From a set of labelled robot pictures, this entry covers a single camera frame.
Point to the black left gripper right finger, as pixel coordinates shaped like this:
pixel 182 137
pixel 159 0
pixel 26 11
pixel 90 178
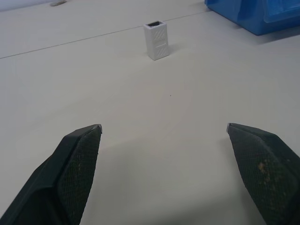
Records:
pixel 264 173

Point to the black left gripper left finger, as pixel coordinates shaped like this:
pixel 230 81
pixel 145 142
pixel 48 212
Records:
pixel 63 178

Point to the white rectangular plastic block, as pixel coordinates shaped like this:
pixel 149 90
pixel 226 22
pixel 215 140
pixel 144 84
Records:
pixel 156 40

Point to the blue plastic bin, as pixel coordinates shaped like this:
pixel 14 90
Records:
pixel 257 14

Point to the small grey object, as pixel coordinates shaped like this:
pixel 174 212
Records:
pixel 57 3

